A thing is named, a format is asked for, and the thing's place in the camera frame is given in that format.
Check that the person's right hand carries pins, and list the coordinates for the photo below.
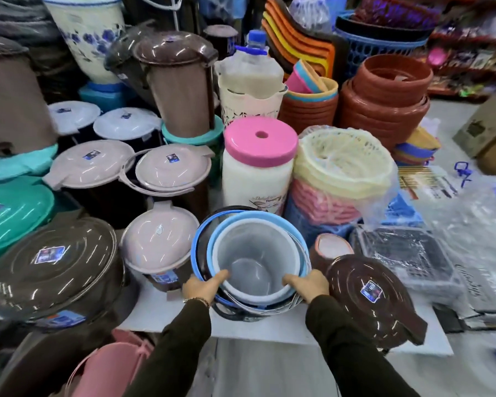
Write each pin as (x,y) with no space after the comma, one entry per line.
(314,284)

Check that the person's left hand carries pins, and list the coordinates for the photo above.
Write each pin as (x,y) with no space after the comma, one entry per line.
(198,287)

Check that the person's right thumb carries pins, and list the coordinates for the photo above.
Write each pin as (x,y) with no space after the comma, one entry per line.
(294,279)

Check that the person's left thumb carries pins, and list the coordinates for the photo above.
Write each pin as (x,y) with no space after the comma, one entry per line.
(218,278)

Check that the light blue bucket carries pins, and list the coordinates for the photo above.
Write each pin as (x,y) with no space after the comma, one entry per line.
(212,252)

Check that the translucent white bucket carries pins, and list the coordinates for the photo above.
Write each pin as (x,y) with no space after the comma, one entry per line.
(252,260)

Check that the black bucket with blue rim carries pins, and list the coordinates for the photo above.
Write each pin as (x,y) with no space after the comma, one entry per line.
(198,243)

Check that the person's right forearm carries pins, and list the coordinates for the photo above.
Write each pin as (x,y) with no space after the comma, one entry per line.
(351,351)

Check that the person's left forearm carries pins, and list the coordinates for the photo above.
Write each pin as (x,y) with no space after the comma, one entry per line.
(173,351)

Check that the small brown bin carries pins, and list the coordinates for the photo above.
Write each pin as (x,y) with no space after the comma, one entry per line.
(330,250)

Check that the small beige lidded bin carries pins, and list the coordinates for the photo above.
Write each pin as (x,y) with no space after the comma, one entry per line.
(159,243)

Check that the brown bin lid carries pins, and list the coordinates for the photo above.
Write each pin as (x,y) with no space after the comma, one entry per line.
(368,297)

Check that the white jar with pink lid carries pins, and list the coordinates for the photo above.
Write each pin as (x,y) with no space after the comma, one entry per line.
(258,169)

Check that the wrapped stack of cream and pink baskets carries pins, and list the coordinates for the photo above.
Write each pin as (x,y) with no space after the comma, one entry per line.
(343,173)

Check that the wrapped stack of black trays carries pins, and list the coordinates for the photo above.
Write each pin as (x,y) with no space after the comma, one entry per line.
(409,256)

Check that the pink bucket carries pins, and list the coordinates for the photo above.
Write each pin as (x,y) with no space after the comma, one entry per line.
(103,372)

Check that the large brown lidded bin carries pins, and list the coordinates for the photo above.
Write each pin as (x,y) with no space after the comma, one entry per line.
(58,268)

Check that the printed paper pack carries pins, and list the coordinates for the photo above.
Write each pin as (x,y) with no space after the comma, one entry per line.
(425,181)

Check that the stack of terracotta and coloured pots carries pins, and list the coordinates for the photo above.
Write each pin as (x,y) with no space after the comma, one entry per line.
(310,109)

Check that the cream plastic basket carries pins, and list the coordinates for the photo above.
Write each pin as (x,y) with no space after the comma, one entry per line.
(248,107)

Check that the white lidded dark bin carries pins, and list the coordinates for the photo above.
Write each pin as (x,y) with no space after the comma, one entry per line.
(72,115)
(126,123)

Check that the stack of small coloured bowls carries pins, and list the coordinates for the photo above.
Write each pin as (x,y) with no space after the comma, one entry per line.
(417,148)

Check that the wrapped clear plastic containers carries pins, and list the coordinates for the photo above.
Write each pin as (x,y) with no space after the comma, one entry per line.
(475,227)

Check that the tall brown wood-look bin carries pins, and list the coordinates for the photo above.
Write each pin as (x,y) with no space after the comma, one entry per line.
(177,86)

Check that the stack of brown plant pots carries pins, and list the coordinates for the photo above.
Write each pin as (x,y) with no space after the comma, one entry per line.
(386,103)

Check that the blue plastic clip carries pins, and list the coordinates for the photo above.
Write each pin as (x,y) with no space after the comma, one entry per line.
(463,171)

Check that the clear bottle with blue cap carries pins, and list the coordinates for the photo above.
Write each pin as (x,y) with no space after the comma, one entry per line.
(250,72)

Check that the blue bin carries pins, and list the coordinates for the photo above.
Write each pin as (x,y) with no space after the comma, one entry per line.
(101,97)

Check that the stack of orange and yellow trays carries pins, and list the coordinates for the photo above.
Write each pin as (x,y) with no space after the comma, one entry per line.
(297,41)

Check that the dark brown lidded bin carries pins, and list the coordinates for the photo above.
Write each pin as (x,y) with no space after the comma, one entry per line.
(221,39)

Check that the dark brown swing bin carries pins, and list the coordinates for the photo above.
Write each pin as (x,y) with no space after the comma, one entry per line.
(122,57)

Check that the blue lattice basket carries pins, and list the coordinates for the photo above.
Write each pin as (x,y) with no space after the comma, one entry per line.
(372,51)

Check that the cardboard box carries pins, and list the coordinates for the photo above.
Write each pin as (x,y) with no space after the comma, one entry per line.
(485,128)

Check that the black basin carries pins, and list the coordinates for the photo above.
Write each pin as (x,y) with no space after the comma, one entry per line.
(380,32)

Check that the clear plastic wrapped goods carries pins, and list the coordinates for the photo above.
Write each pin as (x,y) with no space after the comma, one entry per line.
(310,12)

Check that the large brown swing bin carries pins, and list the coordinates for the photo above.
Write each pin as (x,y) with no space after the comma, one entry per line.
(12,99)

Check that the white floral bin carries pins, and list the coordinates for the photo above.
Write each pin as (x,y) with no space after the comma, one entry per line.
(86,33)

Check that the purple woven basket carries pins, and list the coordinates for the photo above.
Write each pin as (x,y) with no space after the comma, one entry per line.
(396,10)

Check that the shelf of goods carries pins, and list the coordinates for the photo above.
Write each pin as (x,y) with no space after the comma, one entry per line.
(473,41)

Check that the stack of dark wrapped bins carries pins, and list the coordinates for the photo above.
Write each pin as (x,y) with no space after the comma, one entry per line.
(12,16)

